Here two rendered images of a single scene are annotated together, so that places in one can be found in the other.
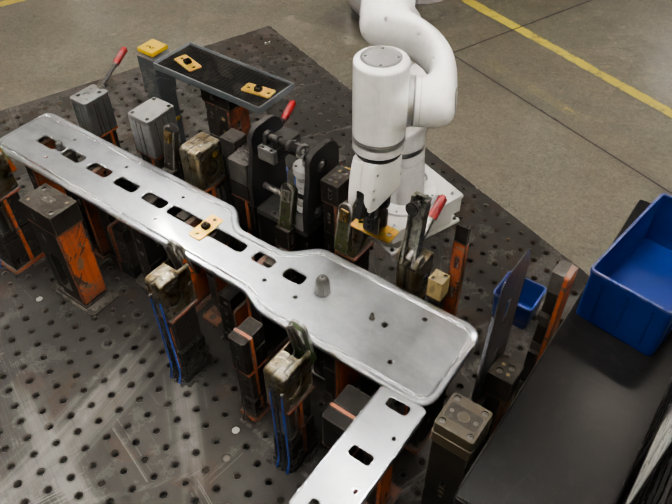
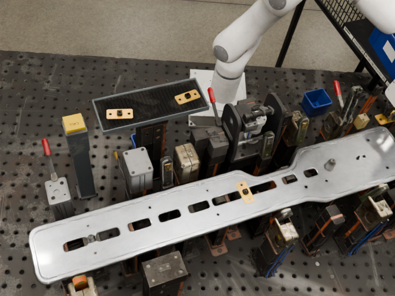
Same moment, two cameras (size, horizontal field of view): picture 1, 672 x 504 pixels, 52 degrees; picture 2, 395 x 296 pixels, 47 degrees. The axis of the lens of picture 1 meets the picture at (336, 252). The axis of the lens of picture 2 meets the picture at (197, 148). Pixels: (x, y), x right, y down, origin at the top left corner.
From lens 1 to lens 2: 1.52 m
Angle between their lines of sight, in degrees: 42
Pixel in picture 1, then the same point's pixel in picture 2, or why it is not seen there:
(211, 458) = (329, 283)
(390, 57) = not seen: outside the picture
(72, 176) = (134, 244)
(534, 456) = not seen: outside the picture
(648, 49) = not seen: outside the picture
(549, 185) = (149, 34)
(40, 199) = (160, 272)
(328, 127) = (110, 88)
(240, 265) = (288, 191)
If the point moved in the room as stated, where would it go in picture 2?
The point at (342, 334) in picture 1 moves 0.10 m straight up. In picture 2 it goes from (361, 175) to (373, 161)
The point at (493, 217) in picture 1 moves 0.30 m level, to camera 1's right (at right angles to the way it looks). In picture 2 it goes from (247, 73) to (274, 40)
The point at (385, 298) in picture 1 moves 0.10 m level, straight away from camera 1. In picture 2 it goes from (347, 145) to (324, 131)
